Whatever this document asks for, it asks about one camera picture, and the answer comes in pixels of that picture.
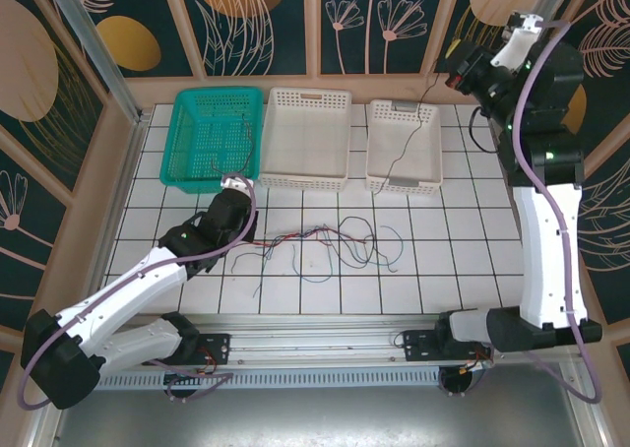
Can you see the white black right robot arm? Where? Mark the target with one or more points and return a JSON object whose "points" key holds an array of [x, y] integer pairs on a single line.
{"points": [[546, 250]]}

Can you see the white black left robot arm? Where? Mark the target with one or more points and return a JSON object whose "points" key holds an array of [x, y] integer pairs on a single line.
{"points": [[123, 284]]}

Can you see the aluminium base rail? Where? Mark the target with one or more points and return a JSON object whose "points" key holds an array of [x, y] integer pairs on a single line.
{"points": [[315, 341]]}

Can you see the large white perforated basket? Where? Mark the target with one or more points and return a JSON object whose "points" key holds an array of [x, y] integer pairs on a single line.
{"points": [[305, 137]]}

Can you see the teal plastic mesh basket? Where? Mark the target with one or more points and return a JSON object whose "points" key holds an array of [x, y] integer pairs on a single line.
{"points": [[172, 137]]}

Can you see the aluminium frame post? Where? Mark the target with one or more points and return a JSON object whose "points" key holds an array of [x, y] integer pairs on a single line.
{"points": [[106, 63]]}

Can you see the small white perforated basket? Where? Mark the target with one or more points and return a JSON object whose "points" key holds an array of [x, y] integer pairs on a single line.
{"points": [[428, 142]]}

